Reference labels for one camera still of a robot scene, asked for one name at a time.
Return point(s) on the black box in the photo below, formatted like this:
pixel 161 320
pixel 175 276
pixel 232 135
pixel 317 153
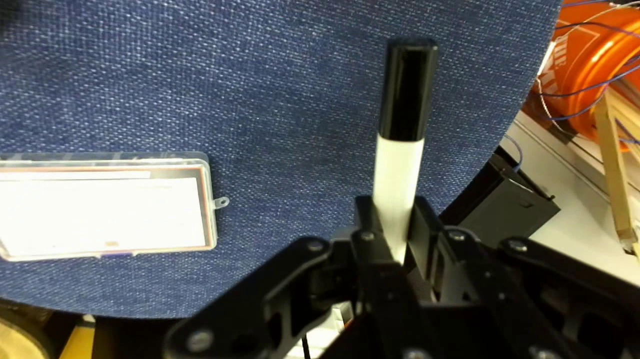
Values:
pixel 507 200

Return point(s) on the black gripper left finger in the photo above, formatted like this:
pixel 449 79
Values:
pixel 373 286

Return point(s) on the orange bucket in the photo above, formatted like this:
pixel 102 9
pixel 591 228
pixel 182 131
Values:
pixel 593 61

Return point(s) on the blue round tablecloth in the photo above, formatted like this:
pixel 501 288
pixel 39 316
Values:
pixel 266 101

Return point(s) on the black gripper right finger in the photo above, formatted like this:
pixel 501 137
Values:
pixel 467 272

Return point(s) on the white marker with black cap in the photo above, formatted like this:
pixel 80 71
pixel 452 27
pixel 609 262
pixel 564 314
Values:
pixel 399 167

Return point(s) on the wooden sticks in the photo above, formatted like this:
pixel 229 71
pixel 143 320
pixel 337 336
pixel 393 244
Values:
pixel 616 173

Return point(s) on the clear plastic box white card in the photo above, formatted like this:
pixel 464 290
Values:
pixel 101 210

